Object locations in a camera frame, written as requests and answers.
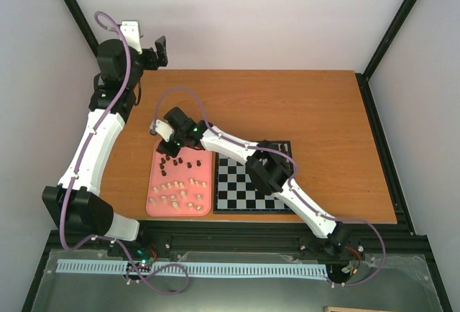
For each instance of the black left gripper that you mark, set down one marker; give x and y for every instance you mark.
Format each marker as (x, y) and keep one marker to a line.
(154, 63)

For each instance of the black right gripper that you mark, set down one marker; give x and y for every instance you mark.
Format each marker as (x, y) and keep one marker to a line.
(167, 151)

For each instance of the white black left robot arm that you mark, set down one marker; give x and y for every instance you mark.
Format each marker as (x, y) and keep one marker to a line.
(74, 203)

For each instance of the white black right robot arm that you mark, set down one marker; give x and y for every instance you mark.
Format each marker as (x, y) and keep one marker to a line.
(271, 171)

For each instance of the pink plastic tray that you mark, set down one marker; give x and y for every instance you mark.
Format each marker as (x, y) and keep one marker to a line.
(189, 181)

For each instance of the black white chessboard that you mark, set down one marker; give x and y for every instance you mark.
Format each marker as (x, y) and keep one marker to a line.
(235, 193)

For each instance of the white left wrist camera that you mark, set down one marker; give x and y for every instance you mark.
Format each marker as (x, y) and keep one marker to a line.
(132, 31)

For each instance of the black aluminium frame post left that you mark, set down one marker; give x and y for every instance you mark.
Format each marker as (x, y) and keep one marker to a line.
(82, 23)

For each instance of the black aluminium frame post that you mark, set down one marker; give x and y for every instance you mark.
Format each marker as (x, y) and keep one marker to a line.
(82, 23)
(390, 34)

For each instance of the light blue slotted cable duct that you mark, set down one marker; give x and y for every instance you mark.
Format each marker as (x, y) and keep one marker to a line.
(195, 269)

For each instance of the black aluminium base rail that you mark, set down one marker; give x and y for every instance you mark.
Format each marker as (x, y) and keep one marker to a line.
(172, 238)

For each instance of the black side frame rail right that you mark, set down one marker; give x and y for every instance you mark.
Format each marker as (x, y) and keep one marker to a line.
(385, 157)

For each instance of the black aluminium frame post right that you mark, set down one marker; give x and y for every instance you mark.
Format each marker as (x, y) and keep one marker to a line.
(390, 34)

